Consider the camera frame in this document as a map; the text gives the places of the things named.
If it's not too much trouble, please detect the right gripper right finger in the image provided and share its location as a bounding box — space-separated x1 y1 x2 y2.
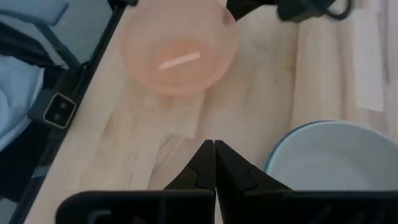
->
214 139 398 224

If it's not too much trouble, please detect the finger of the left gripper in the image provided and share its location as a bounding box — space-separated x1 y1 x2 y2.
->
226 0 277 21

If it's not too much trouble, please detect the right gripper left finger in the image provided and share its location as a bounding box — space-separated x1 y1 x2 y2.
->
55 139 216 224

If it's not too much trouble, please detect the translucent pink plastic bowl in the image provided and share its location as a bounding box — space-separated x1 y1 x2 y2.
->
119 0 239 96

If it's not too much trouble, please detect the white tape strip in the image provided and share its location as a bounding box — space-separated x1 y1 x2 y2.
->
354 8 385 113

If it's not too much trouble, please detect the light blue bowl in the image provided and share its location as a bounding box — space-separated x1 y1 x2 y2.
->
264 120 398 192

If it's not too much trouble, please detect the grey mesh office chair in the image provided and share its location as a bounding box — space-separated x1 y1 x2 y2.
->
0 0 83 71

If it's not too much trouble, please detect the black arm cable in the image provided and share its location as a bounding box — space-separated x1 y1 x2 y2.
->
323 0 353 21

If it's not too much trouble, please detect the black aluminium table frame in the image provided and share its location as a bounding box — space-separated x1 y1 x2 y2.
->
6 0 139 224

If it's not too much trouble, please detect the black table-level camera box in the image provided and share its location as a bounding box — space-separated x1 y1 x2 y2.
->
27 89 78 129

